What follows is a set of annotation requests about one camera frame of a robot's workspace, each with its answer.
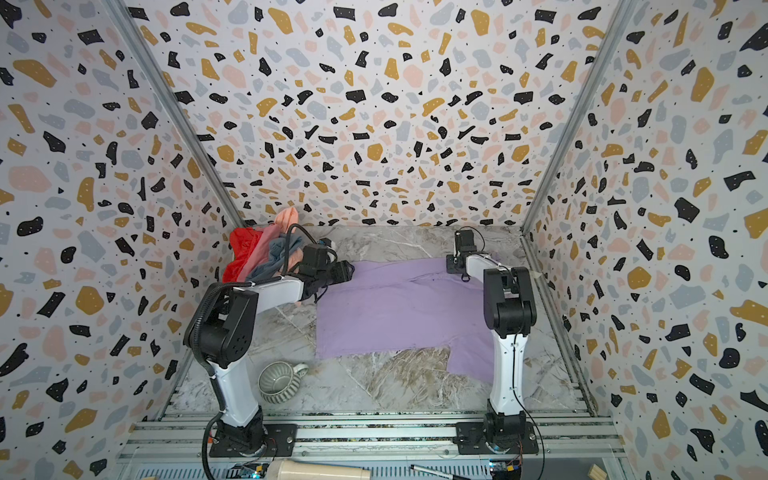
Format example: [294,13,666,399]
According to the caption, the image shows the salmon t shirt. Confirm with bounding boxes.
[275,207,304,268]

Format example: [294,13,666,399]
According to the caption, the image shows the lilac t shirt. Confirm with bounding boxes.
[316,258,494,383]

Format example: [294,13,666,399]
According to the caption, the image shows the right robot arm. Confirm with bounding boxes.
[446,227,539,455]

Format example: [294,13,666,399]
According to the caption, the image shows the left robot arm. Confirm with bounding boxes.
[183,242,355,454]

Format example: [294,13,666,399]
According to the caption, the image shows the grey blue t shirt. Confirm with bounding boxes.
[246,234,291,282]

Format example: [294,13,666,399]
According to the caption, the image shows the pink t shirt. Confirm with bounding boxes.
[237,224,282,282]

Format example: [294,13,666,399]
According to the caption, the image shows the red t shirt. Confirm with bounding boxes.
[222,228,263,283]

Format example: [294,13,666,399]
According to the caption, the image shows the grey ribbed ceramic mug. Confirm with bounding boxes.
[257,361,309,405]

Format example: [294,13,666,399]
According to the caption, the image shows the beige cylinder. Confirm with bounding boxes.
[266,459,371,480]

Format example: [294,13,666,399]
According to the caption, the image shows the green circuit board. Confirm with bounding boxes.
[230,462,269,479]

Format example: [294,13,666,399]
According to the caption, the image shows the black pen tool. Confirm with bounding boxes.
[410,464,463,480]

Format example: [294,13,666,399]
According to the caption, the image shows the small wooden block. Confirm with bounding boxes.
[588,464,608,480]

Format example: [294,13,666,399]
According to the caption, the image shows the black corrugated cable conduit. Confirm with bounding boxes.
[182,223,319,480]

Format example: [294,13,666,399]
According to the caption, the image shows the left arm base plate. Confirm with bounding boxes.
[209,424,298,458]

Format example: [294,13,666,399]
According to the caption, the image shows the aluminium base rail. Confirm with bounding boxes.
[116,410,625,466]

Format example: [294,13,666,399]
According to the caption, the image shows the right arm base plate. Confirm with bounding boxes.
[453,422,540,456]

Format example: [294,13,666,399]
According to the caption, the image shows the right circuit board wires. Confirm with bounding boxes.
[488,458,523,480]

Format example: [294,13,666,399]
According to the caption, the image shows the left corner aluminium post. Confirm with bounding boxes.
[103,1,245,228]

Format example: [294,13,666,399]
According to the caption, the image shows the corner aluminium post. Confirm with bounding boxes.
[103,1,245,228]
[521,0,634,236]

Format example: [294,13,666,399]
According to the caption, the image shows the right corner aluminium post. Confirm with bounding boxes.
[521,0,634,236]

